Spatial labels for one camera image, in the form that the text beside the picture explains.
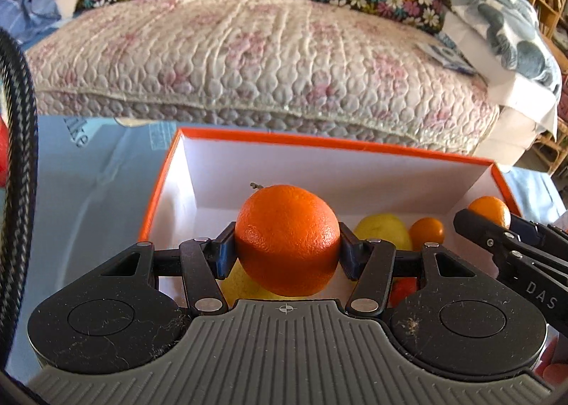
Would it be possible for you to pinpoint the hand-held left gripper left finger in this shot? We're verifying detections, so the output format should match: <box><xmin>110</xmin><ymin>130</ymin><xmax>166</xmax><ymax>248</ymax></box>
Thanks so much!
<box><xmin>66</xmin><ymin>222</ymin><xmax>242</xmax><ymax>315</ymax></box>

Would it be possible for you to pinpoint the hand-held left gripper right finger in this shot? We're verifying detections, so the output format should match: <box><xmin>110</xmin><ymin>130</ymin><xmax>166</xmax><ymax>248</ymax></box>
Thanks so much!
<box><xmin>339</xmin><ymin>222</ymin><xmax>507</xmax><ymax>318</ymax></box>

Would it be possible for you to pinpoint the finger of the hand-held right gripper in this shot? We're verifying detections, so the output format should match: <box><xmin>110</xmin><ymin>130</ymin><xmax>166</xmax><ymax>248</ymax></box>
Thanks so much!
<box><xmin>453</xmin><ymin>207</ymin><xmax>540</xmax><ymax>271</ymax></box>
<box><xmin>509</xmin><ymin>215</ymin><xmax>568</xmax><ymax>261</ymax></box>

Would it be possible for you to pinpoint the small tangerine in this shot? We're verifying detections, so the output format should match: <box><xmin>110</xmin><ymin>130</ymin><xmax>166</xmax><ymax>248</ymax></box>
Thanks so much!
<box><xmin>408</xmin><ymin>217</ymin><xmax>445</xmax><ymax>250</ymax></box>
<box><xmin>468</xmin><ymin>196</ymin><xmax>512</xmax><ymax>229</ymax></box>

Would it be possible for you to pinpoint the yellow pear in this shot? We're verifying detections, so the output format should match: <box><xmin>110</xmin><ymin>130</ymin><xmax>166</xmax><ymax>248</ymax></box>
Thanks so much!
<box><xmin>355</xmin><ymin>213</ymin><xmax>413</xmax><ymax>251</ymax></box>
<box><xmin>219</xmin><ymin>261</ymin><xmax>289</xmax><ymax>301</ymax></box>

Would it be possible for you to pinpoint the large orange with stem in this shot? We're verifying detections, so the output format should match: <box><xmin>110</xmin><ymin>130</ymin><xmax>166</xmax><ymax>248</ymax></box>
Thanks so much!
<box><xmin>234</xmin><ymin>182</ymin><xmax>342</xmax><ymax>297</ymax></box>

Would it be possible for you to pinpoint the red cherry tomato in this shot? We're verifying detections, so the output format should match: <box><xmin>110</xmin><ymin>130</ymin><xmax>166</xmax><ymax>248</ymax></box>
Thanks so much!
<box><xmin>389</xmin><ymin>277</ymin><xmax>419</xmax><ymax>306</ymax></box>
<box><xmin>542</xmin><ymin>343</ymin><xmax>568</xmax><ymax>388</ymax></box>

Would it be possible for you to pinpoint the orange cardboard box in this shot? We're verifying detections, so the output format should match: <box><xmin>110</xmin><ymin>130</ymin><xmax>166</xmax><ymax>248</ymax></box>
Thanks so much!
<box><xmin>138</xmin><ymin>127</ymin><xmax>525</xmax><ymax>303</ymax></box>

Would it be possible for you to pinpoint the white folded sheet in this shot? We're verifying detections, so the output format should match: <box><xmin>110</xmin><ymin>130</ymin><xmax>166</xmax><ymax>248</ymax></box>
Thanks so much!
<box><xmin>444</xmin><ymin>15</ymin><xmax>557</xmax><ymax>166</ymax></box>

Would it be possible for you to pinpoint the light blue tablecloth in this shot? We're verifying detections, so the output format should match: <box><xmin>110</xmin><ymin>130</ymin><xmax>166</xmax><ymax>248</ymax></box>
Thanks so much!
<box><xmin>9</xmin><ymin>114</ymin><xmax>568</xmax><ymax>388</ymax></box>

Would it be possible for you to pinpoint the quilted floral sofa cushion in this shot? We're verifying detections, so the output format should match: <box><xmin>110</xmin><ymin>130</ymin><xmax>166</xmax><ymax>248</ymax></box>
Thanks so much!
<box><xmin>24</xmin><ymin>0</ymin><xmax>502</xmax><ymax>155</ymax></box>

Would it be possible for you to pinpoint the red soda can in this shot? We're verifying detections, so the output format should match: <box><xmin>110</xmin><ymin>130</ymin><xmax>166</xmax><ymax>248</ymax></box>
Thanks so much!
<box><xmin>0</xmin><ymin>121</ymin><xmax>10</xmax><ymax>186</ymax></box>

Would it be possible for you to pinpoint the crumpled light blue sheet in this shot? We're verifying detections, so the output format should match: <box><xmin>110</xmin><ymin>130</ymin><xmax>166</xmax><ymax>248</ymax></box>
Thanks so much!
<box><xmin>0</xmin><ymin>0</ymin><xmax>63</xmax><ymax>46</ymax></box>

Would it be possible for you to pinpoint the black braided cable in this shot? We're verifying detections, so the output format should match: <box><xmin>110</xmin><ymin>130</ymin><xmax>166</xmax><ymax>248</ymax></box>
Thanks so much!
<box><xmin>0</xmin><ymin>28</ymin><xmax>40</xmax><ymax>370</ymax></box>

